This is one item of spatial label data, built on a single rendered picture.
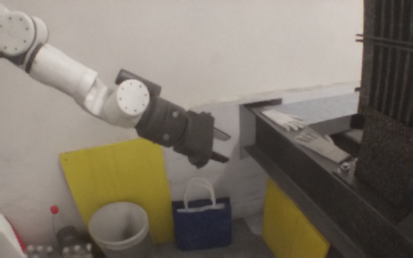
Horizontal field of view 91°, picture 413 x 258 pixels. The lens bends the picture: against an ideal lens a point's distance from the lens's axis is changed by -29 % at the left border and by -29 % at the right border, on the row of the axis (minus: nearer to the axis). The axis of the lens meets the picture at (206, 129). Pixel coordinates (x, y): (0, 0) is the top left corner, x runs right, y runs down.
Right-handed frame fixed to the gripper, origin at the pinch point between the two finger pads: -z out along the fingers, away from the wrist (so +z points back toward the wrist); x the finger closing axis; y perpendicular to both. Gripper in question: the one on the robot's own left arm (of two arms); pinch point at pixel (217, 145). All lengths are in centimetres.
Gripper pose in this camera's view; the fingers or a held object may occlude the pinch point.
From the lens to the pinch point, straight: 62.2
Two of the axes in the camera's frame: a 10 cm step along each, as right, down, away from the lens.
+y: -6.0, 3.6, 7.1
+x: 0.8, -8.6, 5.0
